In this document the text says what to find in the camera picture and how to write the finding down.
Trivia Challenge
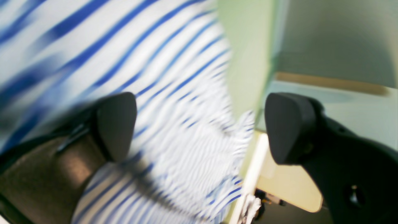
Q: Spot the white plastic bin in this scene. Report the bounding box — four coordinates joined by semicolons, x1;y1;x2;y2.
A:
230;75;398;224

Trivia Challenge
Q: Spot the blue white striped t-shirt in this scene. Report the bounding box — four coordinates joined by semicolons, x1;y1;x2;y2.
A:
1;0;254;224

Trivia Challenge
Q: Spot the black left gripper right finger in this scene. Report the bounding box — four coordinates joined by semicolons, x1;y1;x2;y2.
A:
264;92;398;224

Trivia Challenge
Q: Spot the green table cloth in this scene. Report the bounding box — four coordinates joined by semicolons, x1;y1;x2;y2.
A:
217;0;279;119

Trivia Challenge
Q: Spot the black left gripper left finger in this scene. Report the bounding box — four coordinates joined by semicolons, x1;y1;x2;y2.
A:
0;92;137;224

